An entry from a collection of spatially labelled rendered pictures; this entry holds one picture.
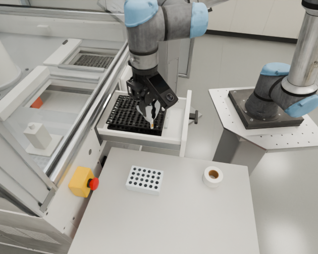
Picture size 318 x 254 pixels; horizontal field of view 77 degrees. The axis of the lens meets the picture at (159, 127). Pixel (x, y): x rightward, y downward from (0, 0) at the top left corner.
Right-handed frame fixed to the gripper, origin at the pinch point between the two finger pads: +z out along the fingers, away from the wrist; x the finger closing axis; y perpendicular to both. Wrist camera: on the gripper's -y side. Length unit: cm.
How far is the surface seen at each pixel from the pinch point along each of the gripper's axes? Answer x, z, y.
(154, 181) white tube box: 9.6, 18.7, -9.7
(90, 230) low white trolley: 35.3, 22.1, -5.3
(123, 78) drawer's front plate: -13.1, 5.7, 33.2
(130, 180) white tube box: 15.5, 18.6, -3.0
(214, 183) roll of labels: -4.9, 19.0, -25.6
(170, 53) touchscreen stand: -81, 30, 63
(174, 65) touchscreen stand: -87, 43, 63
